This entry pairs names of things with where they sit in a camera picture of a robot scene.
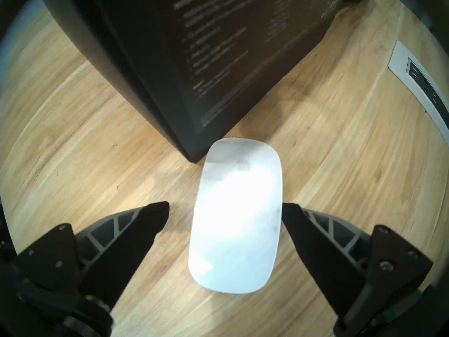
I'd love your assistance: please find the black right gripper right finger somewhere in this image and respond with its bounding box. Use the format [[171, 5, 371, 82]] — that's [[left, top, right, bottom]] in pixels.
[[282, 203, 434, 337]]

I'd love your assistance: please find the grey table outlet panel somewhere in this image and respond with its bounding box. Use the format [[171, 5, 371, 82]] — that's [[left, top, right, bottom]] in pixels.
[[388, 40, 449, 145]]

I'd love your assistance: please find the black cardboard box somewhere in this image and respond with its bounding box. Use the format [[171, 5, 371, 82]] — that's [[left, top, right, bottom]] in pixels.
[[37, 0, 349, 164]]

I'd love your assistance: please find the white computer mouse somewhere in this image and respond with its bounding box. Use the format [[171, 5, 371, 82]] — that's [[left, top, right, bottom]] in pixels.
[[188, 137, 283, 294]]

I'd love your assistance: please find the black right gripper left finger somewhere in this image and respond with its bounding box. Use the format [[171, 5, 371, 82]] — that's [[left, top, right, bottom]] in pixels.
[[11, 201, 170, 337]]

